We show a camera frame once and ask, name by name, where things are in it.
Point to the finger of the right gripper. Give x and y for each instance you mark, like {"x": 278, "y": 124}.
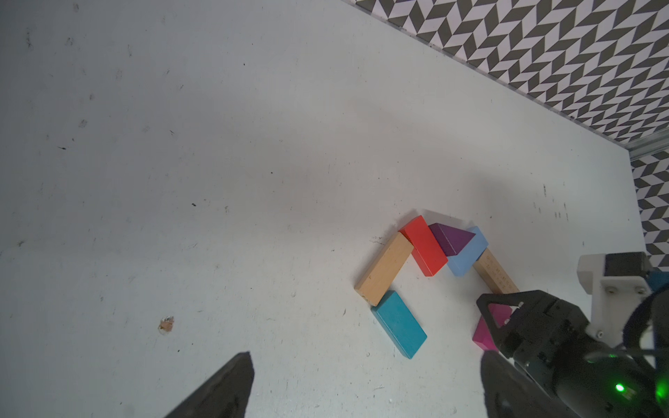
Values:
{"x": 497, "y": 310}

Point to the natural wood block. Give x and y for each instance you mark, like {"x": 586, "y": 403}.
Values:
{"x": 380, "y": 275}
{"x": 493, "y": 275}

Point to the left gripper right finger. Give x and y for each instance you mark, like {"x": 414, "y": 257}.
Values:
{"x": 510, "y": 393}

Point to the red rectangular block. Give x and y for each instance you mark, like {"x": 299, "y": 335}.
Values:
{"x": 427, "y": 252}

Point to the purple triangle block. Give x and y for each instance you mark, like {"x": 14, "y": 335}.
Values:
{"x": 452, "y": 240}

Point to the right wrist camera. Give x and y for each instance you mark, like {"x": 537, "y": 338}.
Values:
{"x": 618, "y": 283}

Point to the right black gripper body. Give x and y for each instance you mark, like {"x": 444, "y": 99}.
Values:
{"x": 548, "y": 343}

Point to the teal rectangular block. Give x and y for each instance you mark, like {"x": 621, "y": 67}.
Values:
{"x": 400, "y": 324}

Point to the light blue block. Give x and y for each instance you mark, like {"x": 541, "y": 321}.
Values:
{"x": 461, "y": 263}

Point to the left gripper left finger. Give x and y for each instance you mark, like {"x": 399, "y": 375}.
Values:
{"x": 225, "y": 394}

